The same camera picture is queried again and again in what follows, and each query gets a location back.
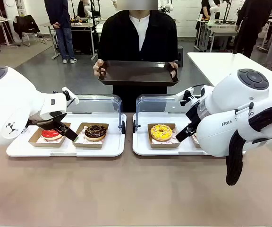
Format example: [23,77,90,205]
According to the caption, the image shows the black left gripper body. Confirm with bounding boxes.
[25,112,67,131]

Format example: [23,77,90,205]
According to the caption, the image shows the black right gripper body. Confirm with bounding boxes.
[185,101,202,130]

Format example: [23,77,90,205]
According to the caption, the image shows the brown cardboard donut box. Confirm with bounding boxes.
[147,122,181,149]
[72,122,109,149]
[191,132,202,149]
[28,122,71,148]

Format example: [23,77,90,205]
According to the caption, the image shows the chocolate glazed donut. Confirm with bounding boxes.
[84,124,108,142]

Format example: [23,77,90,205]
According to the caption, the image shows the dark brown serving tray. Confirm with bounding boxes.
[97,61,179,87]

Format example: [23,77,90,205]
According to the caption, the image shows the red glazed donut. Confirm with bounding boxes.
[41,129,63,141]

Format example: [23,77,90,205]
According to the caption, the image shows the yellow sprinkled donut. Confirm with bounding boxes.
[150,124,173,142]

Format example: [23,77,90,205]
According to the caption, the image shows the person in black overshirt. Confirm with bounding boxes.
[98,0,179,113]

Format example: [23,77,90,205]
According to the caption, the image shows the person's left hand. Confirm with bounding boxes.
[168,61,179,78]

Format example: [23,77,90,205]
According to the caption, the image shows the person's right hand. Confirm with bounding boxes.
[93,59,107,78]

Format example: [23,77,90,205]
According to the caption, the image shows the white display tray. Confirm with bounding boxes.
[6,112,127,157]
[132,112,212,157]

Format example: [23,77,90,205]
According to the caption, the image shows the clear dome lid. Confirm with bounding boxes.
[66,94,127,135]
[133,94,191,134]

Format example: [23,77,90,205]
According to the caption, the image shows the large white table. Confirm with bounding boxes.
[187,52,272,95]

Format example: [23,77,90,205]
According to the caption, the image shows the black upright box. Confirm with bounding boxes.
[177,44,184,68]

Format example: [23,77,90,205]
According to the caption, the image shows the grey background workbench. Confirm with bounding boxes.
[195,18,239,52]

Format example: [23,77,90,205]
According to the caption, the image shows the bystander in blue jeans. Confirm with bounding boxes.
[44,0,77,64]

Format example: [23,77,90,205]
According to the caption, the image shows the black jacket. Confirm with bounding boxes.
[13,15,41,40]

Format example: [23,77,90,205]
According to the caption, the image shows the grey background desk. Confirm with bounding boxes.
[40,21,99,60]

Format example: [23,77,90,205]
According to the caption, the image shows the bystander in black shirt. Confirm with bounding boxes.
[201,0,213,19]

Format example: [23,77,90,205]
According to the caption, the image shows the bystander in black suit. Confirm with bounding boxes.
[234,0,268,59]

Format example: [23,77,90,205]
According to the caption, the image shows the bystander in dark top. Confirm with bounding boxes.
[76,0,92,18]

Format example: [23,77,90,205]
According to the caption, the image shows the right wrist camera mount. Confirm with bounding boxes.
[175,87,196,106]

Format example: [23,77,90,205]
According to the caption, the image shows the black sleeved cable bundle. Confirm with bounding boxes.
[225,100,272,186]

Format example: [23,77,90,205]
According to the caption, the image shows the metal frame chair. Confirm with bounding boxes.
[20,15,47,47]

